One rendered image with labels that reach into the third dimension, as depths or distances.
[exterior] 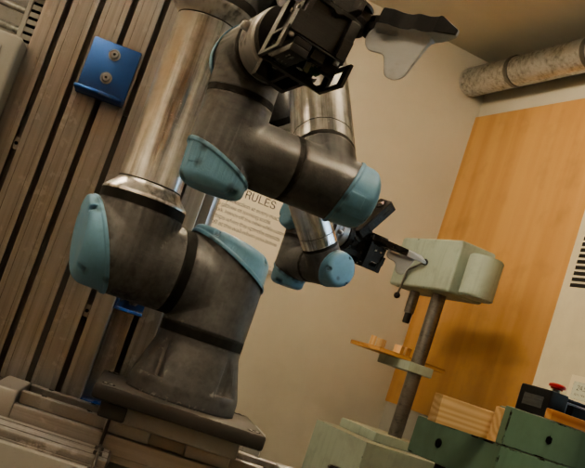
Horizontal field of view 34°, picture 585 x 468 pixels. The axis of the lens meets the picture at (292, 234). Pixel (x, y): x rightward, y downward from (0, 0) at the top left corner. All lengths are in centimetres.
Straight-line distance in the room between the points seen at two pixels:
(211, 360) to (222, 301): 8
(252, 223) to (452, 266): 108
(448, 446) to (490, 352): 278
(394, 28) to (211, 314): 53
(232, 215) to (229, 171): 344
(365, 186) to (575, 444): 59
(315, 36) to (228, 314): 50
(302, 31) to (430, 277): 316
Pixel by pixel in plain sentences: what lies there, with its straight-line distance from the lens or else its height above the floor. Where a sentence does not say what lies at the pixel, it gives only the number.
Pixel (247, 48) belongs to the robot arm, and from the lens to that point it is 96.
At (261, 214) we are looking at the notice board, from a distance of 447.
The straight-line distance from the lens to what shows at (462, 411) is 138.
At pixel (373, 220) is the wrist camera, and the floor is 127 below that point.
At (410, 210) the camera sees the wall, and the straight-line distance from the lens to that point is 484.
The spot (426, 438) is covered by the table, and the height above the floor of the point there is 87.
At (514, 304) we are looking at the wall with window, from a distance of 421.
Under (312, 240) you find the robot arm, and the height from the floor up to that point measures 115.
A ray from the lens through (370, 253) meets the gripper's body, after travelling 213.
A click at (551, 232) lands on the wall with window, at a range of 419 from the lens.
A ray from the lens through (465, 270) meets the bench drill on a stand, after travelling 381.
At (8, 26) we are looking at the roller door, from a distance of 425.
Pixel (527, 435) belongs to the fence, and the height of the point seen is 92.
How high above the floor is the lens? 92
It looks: 7 degrees up
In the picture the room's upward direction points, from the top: 19 degrees clockwise
